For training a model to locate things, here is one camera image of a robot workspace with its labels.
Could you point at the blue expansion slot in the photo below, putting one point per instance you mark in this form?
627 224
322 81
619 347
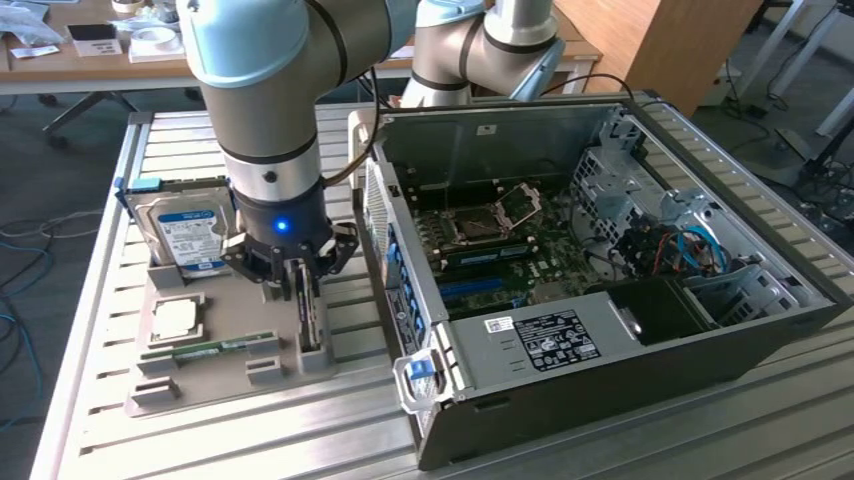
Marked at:
469 288

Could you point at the hard disk with blue label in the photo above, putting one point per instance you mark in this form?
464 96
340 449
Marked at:
180 235

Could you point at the wooden desk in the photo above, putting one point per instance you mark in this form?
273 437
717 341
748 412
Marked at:
100 67

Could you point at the small tape roll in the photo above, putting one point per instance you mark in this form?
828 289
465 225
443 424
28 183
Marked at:
116 7

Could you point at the grey power supply unit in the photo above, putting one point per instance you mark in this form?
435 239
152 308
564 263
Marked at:
480 360

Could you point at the flat white box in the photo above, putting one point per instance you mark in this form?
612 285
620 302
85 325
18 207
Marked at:
156 56

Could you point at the silver CPU chip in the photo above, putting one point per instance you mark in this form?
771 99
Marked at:
174 320

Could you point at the white box with black top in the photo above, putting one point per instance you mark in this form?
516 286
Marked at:
93 32

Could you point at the blue case release latch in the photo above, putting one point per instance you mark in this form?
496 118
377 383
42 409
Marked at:
420 372

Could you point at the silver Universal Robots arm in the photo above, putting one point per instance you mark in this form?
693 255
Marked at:
266 100

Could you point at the clear plastic bag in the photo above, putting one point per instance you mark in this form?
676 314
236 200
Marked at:
26 27

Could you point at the metal disk bay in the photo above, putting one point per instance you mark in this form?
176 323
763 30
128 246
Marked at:
747 295

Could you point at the white paper tag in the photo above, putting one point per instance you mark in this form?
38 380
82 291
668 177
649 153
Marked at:
33 51

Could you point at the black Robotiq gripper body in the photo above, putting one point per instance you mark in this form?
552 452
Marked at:
280 215

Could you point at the CPU socket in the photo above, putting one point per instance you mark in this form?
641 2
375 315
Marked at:
475 227

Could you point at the green RAM stick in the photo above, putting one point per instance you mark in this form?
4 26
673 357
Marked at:
213 346

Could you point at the black open PC case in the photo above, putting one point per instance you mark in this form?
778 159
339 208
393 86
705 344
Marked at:
600 410

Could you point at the green motherboard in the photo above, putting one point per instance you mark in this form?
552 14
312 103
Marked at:
540 272

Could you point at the metal socket cover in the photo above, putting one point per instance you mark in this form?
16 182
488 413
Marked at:
516 205

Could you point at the grey plastic parts rack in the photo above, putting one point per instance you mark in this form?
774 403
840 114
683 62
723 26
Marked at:
226 320

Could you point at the perforated metal drive cage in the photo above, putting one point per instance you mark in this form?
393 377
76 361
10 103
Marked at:
607 200

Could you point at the blue disk carrier frame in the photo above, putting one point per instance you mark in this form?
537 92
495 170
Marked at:
142 185

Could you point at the wide white tape roll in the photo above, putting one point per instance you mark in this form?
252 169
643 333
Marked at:
136 40

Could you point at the wooden cabinet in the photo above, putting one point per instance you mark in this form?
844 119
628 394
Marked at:
667 50

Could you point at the low-profile graphics card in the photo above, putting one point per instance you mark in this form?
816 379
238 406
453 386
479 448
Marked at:
308 310

